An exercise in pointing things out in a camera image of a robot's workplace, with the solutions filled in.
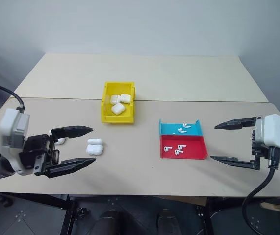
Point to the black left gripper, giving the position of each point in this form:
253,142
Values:
35,149

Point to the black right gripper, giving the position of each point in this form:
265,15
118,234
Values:
258,156

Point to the yellow plastic bin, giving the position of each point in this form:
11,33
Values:
105,112

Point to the red plastic tray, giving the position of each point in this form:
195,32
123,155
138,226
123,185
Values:
193,145

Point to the white earbud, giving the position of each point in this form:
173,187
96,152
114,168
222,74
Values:
181,130
181,147
178,152
166,148
186,125

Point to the blue plastic tray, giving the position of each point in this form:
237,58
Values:
169,127

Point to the dark rounded shape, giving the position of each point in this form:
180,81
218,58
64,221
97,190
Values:
168,221
110,222

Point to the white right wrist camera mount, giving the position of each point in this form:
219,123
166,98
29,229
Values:
275,134

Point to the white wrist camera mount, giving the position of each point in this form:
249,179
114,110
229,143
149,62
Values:
9,127
275,134

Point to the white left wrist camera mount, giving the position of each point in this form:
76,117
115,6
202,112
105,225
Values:
9,127

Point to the black metal table frame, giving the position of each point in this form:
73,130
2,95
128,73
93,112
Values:
67,215

